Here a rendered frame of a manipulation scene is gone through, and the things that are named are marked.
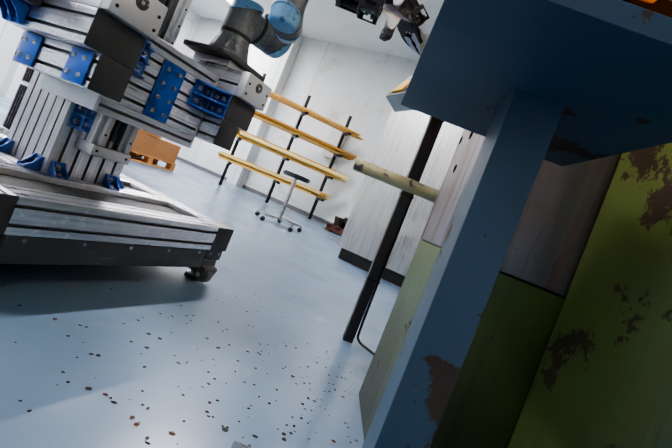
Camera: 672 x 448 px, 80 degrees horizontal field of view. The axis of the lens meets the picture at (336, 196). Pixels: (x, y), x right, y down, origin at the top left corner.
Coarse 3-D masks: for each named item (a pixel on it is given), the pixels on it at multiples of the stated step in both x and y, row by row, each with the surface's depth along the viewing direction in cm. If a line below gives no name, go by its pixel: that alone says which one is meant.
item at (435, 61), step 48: (480, 0) 34; (528, 0) 32; (576, 0) 31; (432, 48) 46; (480, 48) 42; (528, 48) 38; (576, 48) 35; (624, 48) 33; (432, 96) 61; (480, 96) 54; (576, 96) 44; (624, 96) 40; (576, 144) 57; (624, 144) 51
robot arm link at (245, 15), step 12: (240, 0) 144; (252, 0) 145; (228, 12) 145; (240, 12) 144; (252, 12) 145; (228, 24) 144; (240, 24) 144; (252, 24) 146; (264, 24) 150; (252, 36) 149
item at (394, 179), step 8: (360, 160) 133; (352, 168) 134; (360, 168) 132; (368, 168) 132; (376, 168) 132; (384, 168) 133; (376, 176) 132; (384, 176) 132; (392, 176) 132; (400, 176) 132; (392, 184) 133; (400, 184) 132; (408, 184) 132; (416, 184) 132; (424, 184) 133; (416, 192) 132; (424, 192) 132; (432, 192) 132; (432, 200) 133
